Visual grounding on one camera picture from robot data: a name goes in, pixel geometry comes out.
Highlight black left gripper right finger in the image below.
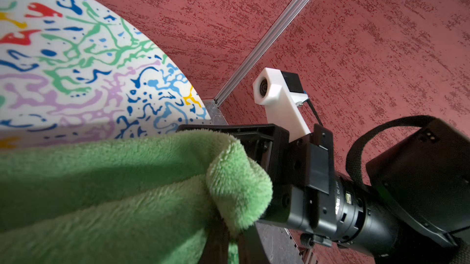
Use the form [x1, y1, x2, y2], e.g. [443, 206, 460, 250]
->
[237, 226, 270, 264]

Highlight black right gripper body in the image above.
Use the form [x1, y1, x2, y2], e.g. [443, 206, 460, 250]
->
[261, 125, 400, 257]

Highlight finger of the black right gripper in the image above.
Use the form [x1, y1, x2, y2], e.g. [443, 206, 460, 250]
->
[177, 124, 290, 176]

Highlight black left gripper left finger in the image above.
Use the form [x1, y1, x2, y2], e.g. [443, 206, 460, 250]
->
[198, 219, 230, 264]

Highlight green grey microfibre cloth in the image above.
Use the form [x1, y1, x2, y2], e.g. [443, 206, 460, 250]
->
[1, 129, 273, 264]

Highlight colourful speckled round plate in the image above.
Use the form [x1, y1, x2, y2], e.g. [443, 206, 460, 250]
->
[1, 0, 211, 151]

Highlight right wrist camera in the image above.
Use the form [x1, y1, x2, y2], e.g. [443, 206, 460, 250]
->
[253, 68, 311, 142]

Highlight aluminium corner post right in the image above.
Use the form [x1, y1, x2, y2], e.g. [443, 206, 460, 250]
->
[213, 0, 310, 107]

